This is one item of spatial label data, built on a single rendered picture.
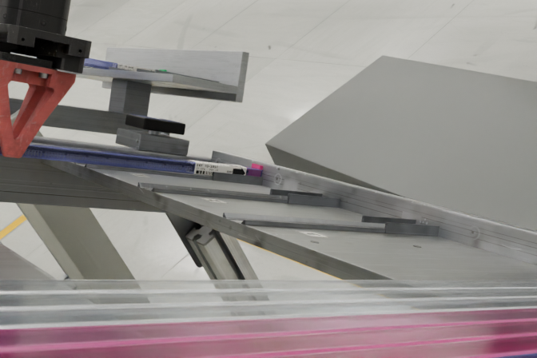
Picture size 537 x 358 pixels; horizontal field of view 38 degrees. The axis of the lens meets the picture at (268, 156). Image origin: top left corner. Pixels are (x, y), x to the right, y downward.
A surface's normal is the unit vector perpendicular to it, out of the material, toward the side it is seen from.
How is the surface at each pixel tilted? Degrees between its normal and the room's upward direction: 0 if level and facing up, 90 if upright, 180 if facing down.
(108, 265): 90
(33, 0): 78
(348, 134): 0
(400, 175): 0
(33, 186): 90
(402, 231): 90
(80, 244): 90
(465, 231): 48
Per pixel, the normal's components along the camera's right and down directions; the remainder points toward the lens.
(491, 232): -0.76, -0.10
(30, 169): 0.62, 0.15
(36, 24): 0.44, 0.13
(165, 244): -0.39, -0.80
